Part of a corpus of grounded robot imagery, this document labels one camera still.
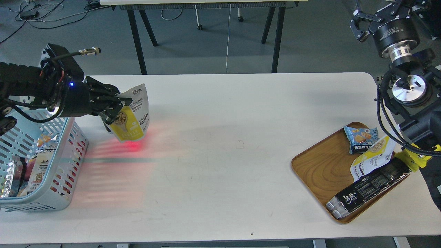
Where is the yellow cartoon snack packet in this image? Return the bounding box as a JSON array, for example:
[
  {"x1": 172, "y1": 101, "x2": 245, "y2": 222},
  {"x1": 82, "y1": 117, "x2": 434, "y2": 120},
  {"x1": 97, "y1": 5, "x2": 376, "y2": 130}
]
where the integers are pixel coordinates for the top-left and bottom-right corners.
[{"x1": 394, "y1": 148, "x2": 440, "y2": 172}]

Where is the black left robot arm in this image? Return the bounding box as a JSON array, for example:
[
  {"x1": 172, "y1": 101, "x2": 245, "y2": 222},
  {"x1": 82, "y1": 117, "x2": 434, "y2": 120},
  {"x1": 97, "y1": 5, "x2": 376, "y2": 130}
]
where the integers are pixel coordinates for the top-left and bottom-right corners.
[{"x1": 0, "y1": 43, "x2": 133, "y2": 135}]

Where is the light blue plastic basket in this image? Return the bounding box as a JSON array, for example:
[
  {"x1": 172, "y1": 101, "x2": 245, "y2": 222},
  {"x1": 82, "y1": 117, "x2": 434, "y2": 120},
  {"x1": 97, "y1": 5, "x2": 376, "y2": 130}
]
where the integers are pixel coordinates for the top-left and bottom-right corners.
[{"x1": 1, "y1": 111, "x2": 89, "y2": 212}]

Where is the wooden tray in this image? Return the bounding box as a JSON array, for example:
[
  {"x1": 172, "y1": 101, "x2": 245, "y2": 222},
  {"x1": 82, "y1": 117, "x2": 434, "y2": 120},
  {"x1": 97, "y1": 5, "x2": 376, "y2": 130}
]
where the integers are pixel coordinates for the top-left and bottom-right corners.
[{"x1": 291, "y1": 128, "x2": 406, "y2": 224}]

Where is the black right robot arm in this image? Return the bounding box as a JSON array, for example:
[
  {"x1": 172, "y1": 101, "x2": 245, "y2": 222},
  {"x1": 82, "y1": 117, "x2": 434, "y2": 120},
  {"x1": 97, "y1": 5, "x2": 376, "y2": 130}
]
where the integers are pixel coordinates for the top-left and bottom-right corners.
[{"x1": 344, "y1": 0, "x2": 441, "y2": 208}]

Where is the white snack pack in basket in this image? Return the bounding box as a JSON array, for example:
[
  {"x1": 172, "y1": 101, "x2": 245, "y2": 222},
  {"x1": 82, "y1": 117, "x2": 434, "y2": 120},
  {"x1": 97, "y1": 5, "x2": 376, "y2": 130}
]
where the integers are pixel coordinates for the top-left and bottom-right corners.
[{"x1": 17, "y1": 130, "x2": 60, "y2": 197}]

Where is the blue snack packet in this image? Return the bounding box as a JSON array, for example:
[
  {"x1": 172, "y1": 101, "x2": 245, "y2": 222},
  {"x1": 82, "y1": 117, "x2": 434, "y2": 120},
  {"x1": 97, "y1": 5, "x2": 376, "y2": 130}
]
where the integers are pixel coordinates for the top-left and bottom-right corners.
[{"x1": 343, "y1": 126, "x2": 379, "y2": 154}]

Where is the white hanging cable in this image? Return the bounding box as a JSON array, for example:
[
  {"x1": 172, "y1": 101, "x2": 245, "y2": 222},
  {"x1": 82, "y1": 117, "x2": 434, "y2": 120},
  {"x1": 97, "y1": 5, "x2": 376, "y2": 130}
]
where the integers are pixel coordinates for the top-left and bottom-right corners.
[{"x1": 226, "y1": 8, "x2": 232, "y2": 74}]

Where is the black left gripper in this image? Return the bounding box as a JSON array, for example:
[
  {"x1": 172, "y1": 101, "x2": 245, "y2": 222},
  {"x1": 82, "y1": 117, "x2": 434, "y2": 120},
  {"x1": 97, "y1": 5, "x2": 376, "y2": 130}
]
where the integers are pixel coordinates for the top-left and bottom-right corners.
[{"x1": 58, "y1": 76, "x2": 133, "y2": 125}]

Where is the black long snack package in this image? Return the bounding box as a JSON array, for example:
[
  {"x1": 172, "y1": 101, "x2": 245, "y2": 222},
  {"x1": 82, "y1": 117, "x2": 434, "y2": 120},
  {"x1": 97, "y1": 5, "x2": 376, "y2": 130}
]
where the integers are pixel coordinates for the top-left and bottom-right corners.
[{"x1": 325, "y1": 158, "x2": 411, "y2": 219}]

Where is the yellow white snack bag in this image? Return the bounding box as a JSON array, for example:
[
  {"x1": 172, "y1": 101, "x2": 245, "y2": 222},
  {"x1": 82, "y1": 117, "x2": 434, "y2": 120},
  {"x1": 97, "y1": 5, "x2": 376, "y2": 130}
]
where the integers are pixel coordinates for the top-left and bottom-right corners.
[{"x1": 350, "y1": 135, "x2": 397, "y2": 182}]

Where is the yellow white snack pouch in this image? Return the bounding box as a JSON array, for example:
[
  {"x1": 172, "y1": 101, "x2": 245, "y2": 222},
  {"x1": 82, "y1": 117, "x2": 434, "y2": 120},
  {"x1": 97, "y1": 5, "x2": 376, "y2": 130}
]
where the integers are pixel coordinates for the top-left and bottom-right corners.
[{"x1": 107, "y1": 84, "x2": 150, "y2": 143}]

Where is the black leg background table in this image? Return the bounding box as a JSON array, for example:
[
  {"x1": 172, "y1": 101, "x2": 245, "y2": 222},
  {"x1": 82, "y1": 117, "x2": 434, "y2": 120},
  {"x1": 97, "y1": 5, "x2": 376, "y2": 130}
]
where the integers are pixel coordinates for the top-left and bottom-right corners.
[{"x1": 99, "y1": 0, "x2": 290, "y2": 75}]

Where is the black barcode scanner red window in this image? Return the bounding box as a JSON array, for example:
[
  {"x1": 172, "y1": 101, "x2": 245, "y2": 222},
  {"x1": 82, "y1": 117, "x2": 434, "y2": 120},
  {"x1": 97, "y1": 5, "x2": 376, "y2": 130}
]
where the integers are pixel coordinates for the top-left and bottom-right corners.
[{"x1": 101, "y1": 118, "x2": 112, "y2": 133}]

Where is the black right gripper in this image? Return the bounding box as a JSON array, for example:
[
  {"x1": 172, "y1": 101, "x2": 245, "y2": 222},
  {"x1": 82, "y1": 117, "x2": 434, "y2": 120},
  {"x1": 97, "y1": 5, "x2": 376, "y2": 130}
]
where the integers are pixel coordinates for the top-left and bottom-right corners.
[{"x1": 350, "y1": 0, "x2": 436, "y2": 58}]

